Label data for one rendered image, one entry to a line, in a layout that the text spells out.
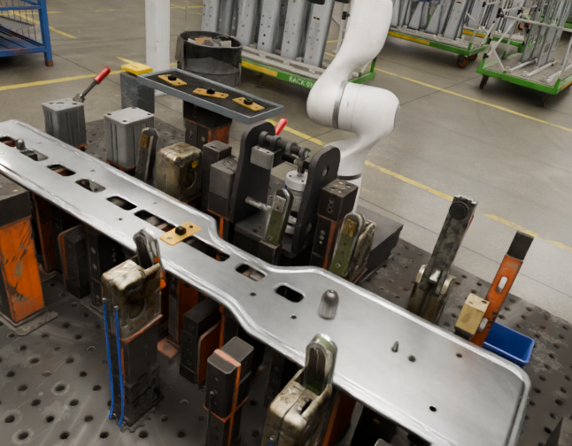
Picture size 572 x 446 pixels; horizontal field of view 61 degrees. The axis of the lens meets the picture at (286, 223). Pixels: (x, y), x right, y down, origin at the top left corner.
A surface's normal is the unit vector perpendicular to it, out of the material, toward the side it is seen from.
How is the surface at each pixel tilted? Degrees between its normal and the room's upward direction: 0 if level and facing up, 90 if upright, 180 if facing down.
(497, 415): 0
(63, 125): 90
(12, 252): 90
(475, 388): 0
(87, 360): 0
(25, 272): 90
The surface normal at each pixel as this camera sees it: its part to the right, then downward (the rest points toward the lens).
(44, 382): 0.13, -0.84
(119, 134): -0.55, 0.38
